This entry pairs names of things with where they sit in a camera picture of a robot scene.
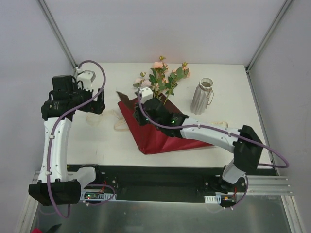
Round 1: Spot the cream printed ribbon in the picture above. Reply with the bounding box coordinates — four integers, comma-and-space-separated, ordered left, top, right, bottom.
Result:
86, 109, 230, 133

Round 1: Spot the pink rose stem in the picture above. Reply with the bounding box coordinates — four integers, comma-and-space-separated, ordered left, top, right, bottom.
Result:
164, 62, 190, 104
132, 72, 156, 91
149, 56, 169, 98

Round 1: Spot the dark red wrapping paper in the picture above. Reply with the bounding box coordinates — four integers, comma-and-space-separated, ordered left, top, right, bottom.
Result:
117, 92, 211, 155

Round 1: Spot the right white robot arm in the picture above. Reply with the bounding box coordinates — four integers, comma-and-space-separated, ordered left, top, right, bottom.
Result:
133, 98, 262, 193

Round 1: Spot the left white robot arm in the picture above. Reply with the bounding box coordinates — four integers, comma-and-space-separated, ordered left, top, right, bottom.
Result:
28, 70, 105, 206

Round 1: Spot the white ribbed ceramic vase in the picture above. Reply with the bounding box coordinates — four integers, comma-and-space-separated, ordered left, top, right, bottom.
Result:
190, 78, 214, 115

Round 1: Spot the red object at bottom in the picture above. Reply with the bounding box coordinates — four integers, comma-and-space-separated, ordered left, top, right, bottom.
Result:
31, 228, 42, 233

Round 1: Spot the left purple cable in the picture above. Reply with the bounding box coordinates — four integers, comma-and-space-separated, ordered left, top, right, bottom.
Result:
47, 59, 117, 219

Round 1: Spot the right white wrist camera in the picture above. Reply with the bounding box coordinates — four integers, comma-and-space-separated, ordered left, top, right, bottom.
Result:
136, 87, 154, 102

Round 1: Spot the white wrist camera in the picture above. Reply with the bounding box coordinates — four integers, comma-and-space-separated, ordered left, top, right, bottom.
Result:
136, 87, 154, 102
75, 67, 96, 91

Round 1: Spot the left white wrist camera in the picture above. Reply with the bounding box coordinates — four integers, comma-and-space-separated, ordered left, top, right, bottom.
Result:
75, 67, 96, 91

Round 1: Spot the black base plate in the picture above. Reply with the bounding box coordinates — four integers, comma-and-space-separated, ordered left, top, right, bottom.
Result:
67, 164, 279, 203

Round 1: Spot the left aluminium frame post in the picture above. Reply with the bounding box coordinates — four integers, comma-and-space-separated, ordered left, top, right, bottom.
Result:
36, 0, 78, 69

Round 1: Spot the aluminium frame post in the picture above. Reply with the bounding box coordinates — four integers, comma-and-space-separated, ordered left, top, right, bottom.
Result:
245, 0, 295, 74
36, 0, 78, 69

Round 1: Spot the right aluminium frame post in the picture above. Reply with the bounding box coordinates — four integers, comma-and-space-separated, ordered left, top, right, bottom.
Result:
245, 0, 295, 74

